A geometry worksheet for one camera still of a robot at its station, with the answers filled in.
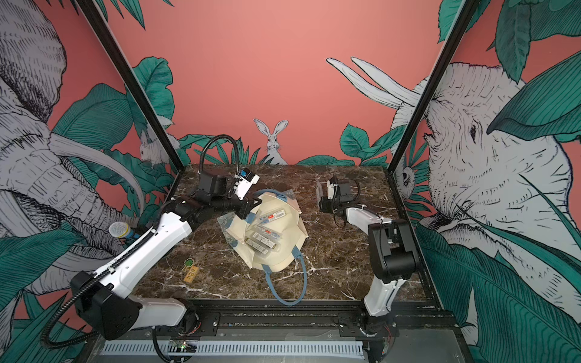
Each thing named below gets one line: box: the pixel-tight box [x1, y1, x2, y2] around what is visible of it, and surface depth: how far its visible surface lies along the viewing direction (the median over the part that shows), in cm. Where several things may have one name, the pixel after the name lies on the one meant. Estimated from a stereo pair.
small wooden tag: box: [183, 265, 199, 284], surface depth 85 cm
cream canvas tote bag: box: [225, 189, 309, 306], surface depth 86 cm
